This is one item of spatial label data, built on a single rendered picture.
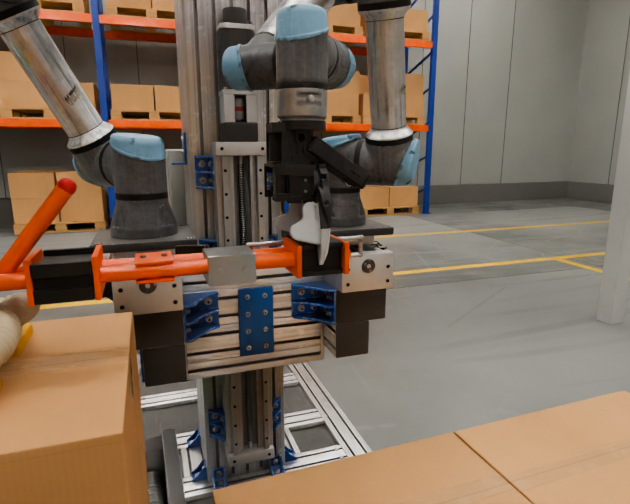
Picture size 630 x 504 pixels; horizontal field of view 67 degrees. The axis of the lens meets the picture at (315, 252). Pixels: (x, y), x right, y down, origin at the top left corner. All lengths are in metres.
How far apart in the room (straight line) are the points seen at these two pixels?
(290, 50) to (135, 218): 0.58
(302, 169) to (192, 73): 0.70
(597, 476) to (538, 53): 11.62
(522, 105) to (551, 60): 1.21
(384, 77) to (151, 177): 0.57
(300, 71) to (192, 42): 0.68
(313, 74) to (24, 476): 0.58
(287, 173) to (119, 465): 0.42
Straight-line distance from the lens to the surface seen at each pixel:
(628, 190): 3.84
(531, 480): 1.22
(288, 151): 0.71
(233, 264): 0.69
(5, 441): 0.61
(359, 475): 1.15
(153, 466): 1.20
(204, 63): 1.35
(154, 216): 1.14
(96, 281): 0.68
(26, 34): 1.22
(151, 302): 1.04
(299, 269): 0.70
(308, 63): 0.71
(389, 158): 1.18
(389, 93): 1.16
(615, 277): 3.94
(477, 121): 11.42
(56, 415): 0.63
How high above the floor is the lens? 1.24
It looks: 13 degrees down
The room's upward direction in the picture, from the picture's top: straight up
